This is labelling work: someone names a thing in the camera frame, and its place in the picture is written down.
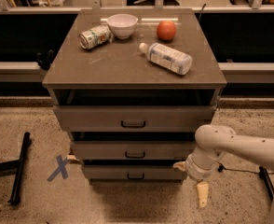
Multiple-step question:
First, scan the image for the grey bottom drawer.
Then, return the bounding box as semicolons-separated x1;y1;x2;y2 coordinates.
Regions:
82;166;187;182

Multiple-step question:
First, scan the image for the orange fruit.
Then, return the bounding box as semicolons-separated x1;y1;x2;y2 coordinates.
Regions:
157;21;176;41

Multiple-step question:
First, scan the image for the black right stand leg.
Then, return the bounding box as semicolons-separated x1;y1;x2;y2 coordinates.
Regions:
259;166;274;200

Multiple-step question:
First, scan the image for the grey drawer cabinet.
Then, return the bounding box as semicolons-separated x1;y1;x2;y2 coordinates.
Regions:
42;8;227;185

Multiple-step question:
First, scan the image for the black floor cable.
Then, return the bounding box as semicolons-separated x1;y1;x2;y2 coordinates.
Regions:
216;161;274;175

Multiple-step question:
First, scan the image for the black clamp on ledge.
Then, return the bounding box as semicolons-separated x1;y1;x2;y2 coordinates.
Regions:
36;49;54;70

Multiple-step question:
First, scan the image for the black left stand leg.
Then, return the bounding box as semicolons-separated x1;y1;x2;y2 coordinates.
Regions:
0;132;32;205

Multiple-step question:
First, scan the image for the black stand leg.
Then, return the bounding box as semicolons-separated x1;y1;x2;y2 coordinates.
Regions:
259;166;274;200
0;132;32;205

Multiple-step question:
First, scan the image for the white bowl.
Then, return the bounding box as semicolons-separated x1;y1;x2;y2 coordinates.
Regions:
107;14;138;39

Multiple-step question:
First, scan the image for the grey top drawer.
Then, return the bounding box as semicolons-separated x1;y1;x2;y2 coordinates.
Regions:
54;105;215;133

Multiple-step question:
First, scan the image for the grey drawer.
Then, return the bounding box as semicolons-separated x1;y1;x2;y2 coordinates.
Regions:
82;166;187;182
54;105;215;133
70;141;195;160

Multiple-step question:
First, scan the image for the grey middle drawer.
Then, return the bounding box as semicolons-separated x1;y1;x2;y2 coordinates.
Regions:
70;141;195;160

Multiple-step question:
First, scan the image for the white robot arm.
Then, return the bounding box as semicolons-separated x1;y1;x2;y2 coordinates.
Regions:
172;125;274;224

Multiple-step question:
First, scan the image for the blue tape cross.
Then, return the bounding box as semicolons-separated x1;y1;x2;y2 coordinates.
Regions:
47;155;69;182

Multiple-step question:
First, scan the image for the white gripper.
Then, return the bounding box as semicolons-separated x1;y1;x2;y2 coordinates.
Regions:
172;154;217;208

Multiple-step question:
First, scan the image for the white plastic bottle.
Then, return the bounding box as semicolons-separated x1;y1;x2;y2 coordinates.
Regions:
139;43;193;76

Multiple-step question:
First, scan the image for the green white soda can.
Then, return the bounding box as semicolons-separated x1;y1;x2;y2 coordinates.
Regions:
78;25;114;49

